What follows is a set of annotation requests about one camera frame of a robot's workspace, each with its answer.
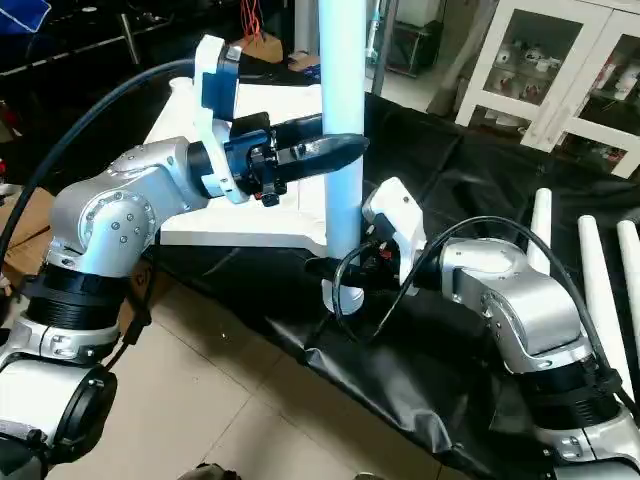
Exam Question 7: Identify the blue box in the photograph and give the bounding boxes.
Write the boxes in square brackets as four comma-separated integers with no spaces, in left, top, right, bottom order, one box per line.
[298,58,323,83]

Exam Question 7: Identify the dark metal stand pole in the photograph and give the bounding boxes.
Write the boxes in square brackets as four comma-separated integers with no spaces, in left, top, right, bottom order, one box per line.
[378,0,401,83]

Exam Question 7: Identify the teal and white pole tool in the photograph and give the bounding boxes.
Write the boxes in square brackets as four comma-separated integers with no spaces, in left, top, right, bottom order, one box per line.
[364,0,383,53]

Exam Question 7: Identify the white plastic table leg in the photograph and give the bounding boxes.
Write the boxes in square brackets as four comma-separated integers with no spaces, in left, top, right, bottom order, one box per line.
[616,219,640,306]
[578,214,637,393]
[527,187,554,277]
[318,0,368,313]

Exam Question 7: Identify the grey metal post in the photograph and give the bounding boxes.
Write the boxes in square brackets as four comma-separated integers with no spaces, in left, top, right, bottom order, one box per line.
[120,12,143,65]

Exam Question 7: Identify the white plastic table top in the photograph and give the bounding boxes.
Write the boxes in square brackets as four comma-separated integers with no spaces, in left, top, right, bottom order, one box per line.
[145,75,333,253]

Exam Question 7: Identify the brown cardboard box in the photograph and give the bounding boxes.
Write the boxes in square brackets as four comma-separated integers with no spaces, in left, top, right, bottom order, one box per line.
[0,185,63,293]

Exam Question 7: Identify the black mat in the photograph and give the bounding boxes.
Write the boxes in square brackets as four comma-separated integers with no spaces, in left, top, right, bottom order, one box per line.
[0,55,640,480]

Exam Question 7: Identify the red cables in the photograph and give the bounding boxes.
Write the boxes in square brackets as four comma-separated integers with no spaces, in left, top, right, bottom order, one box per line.
[240,0,269,43]

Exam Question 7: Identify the white glass-door cabinet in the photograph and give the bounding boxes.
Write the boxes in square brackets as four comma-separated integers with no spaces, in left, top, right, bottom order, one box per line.
[455,0,640,181]

